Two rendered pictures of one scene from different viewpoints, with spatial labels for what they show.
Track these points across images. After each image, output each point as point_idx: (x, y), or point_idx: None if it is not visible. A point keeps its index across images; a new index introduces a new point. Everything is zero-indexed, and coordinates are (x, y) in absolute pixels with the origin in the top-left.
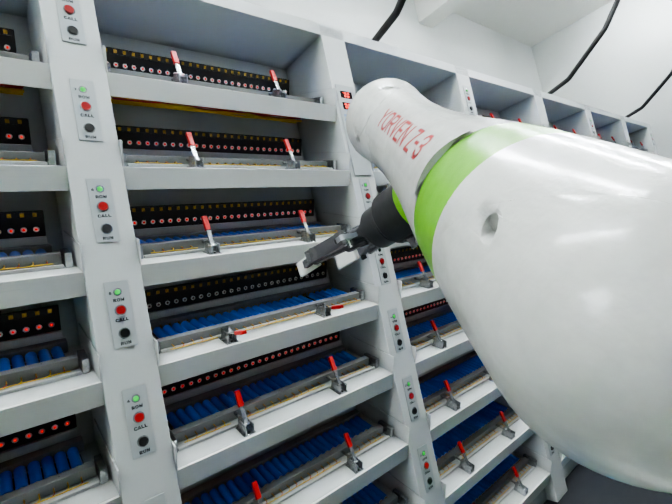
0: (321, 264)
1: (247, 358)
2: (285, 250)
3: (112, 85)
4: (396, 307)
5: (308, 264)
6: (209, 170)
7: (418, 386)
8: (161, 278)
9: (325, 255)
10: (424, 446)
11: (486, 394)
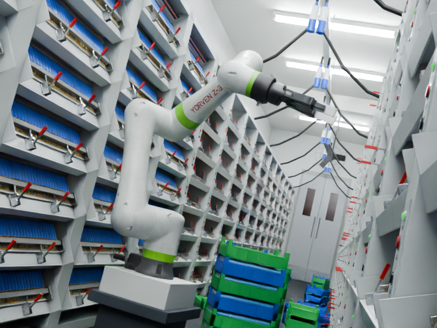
0: (314, 116)
1: (378, 182)
2: (393, 105)
3: (405, 30)
4: (389, 150)
5: (312, 118)
6: (399, 60)
7: (370, 245)
8: (385, 133)
9: (301, 112)
10: (355, 310)
11: (367, 312)
